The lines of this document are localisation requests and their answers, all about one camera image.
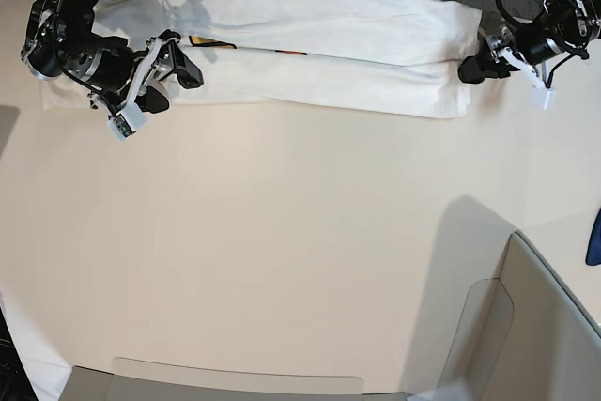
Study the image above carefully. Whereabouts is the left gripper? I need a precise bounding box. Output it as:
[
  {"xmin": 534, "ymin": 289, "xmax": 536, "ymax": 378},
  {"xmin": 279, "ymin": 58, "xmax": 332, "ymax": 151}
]
[{"xmin": 457, "ymin": 27, "xmax": 590, "ymax": 85}]

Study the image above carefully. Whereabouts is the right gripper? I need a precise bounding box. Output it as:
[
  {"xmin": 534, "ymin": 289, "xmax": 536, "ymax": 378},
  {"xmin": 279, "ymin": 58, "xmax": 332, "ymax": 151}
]
[{"xmin": 60, "ymin": 37, "xmax": 204, "ymax": 114}]

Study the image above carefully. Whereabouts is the white printed t-shirt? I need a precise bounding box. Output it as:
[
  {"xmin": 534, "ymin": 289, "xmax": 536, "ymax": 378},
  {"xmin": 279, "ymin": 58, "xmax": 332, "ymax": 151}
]
[{"xmin": 39, "ymin": 0, "xmax": 485, "ymax": 120}]

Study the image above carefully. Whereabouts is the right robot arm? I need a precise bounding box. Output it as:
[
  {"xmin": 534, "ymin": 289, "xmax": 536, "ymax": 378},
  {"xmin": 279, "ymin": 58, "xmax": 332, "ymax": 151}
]
[{"xmin": 21, "ymin": 0, "xmax": 169, "ymax": 116}]

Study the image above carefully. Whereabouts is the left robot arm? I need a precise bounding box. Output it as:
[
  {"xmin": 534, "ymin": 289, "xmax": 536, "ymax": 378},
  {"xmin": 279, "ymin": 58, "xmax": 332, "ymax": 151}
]
[{"xmin": 458, "ymin": 0, "xmax": 600, "ymax": 90}]

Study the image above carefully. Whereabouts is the blue cloth at edge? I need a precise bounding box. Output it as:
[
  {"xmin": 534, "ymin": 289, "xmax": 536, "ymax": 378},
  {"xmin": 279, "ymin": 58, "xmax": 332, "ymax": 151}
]
[{"xmin": 585, "ymin": 210, "xmax": 601, "ymax": 267}]

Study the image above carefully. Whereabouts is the grey cardboard box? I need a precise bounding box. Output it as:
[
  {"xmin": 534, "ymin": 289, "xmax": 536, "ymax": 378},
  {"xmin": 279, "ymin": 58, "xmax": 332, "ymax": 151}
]
[{"xmin": 62, "ymin": 232, "xmax": 600, "ymax": 400}]

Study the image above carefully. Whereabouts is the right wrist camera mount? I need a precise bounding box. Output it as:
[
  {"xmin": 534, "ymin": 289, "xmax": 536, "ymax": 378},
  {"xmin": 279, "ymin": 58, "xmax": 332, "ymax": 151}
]
[{"xmin": 86, "ymin": 29, "xmax": 184, "ymax": 143}]

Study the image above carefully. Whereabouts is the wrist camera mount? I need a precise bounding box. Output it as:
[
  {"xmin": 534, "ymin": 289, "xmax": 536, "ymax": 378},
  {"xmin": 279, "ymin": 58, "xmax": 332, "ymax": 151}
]
[
  {"xmin": 497, "ymin": 47, "xmax": 556, "ymax": 110},
  {"xmin": 86, "ymin": 29, "xmax": 184, "ymax": 143}
]

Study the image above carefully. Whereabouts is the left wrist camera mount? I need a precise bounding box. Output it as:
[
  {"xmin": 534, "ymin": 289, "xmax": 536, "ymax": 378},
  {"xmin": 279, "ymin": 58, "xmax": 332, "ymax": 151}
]
[{"xmin": 497, "ymin": 47, "xmax": 556, "ymax": 110}]

